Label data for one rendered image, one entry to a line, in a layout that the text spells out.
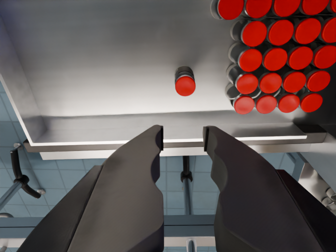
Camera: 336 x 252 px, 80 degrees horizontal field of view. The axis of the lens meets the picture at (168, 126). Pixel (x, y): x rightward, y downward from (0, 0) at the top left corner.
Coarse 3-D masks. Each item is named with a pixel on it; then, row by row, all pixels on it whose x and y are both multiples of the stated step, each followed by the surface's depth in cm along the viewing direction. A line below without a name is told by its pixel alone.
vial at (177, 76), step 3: (177, 69) 23; (174, 72) 24; (177, 72) 22; (180, 72) 21; (183, 72) 21; (186, 72) 21; (189, 72) 21; (174, 75) 23; (177, 75) 21; (180, 75) 21; (183, 75) 20; (186, 75) 20; (189, 75) 21; (192, 75) 21; (174, 78) 22; (177, 78) 20; (192, 78) 20; (174, 81) 21
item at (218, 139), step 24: (216, 144) 10; (240, 144) 10; (216, 168) 9; (240, 168) 8; (264, 168) 8; (240, 192) 7; (264, 192) 7; (216, 216) 7; (240, 216) 6; (264, 216) 6; (288, 216) 6; (216, 240) 7; (240, 240) 6; (264, 240) 6; (288, 240) 6; (312, 240) 6
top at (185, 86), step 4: (184, 76) 20; (188, 76) 20; (180, 80) 20; (184, 80) 20; (188, 80) 20; (192, 80) 20; (176, 84) 20; (180, 84) 20; (184, 84) 20; (188, 84) 20; (192, 84) 20; (176, 88) 20; (180, 88) 20; (184, 88) 20; (188, 88) 20; (192, 88) 20; (180, 92) 20; (184, 92) 20; (188, 92) 20; (192, 92) 20
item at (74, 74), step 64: (0, 0) 21; (64, 0) 21; (128, 0) 20; (192, 0) 20; (0, 64) 21; (64, 64) 24; (128, 64) 24; (192, 64) 23; (64, 128) 28; (128, 128) 28; (192, 128) 27; (256, 128) 26
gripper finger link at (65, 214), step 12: (96, 168) 8; (84, 180) 8; (96, 180) 8; (72, 192) 7; (84, 192) 7; (60, 204) 7; (72, 204) 7; (84, 204) 7; (48, 216) 6; (60, 216) 6; (72, 216) 6; (36, 228) 6; (48, 228) 6; (60, 228) 6; (72, 228) 6; (24, 240) 6; (36, 240) 6; (48, 240) 6; (60, 240) 6
